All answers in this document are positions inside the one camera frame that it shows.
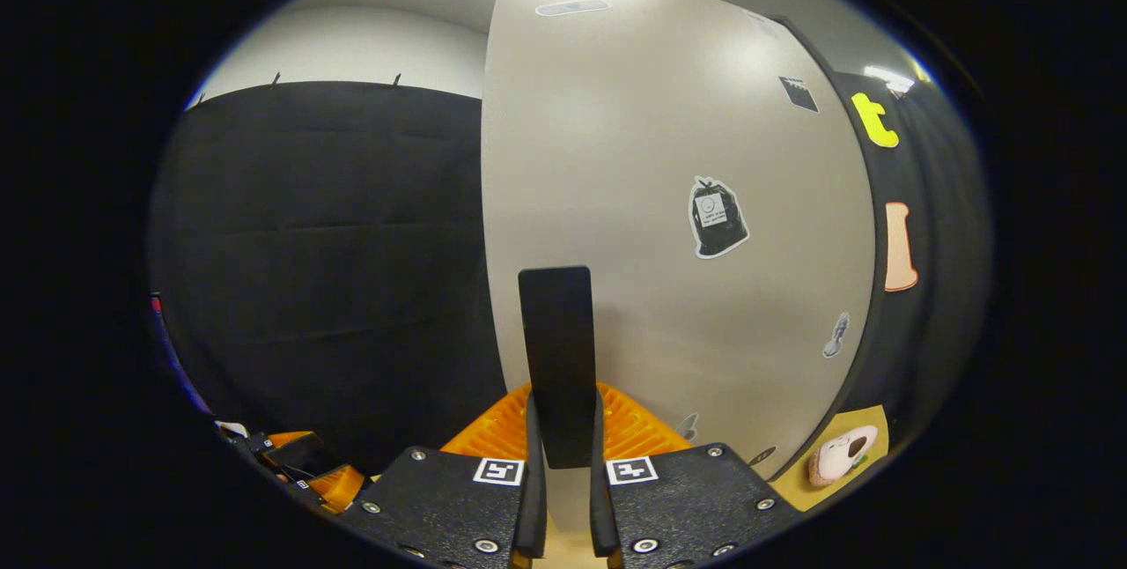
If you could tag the dark grey cabinet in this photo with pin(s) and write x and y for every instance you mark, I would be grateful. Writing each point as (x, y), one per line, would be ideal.
(861, 358)

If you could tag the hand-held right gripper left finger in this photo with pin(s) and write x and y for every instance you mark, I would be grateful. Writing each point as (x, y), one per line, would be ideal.
(535, 507)

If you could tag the black backdrop cloth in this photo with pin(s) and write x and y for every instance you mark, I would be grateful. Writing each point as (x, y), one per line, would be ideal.
(317, 243)

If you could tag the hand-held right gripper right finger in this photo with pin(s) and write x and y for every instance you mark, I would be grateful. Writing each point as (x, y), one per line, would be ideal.
(600, 507)

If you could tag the grey cabinet door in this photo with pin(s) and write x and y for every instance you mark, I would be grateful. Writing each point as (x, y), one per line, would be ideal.
(634, 155)

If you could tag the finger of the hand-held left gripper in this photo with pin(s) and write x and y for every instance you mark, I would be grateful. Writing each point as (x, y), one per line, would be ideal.
(339, 488)
(295, 447)

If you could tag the pink plush toy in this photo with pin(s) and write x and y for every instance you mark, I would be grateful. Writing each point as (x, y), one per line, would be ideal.
(841, 456)

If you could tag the ceiling light panel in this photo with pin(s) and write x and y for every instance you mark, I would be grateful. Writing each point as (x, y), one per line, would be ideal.
(889, 78)

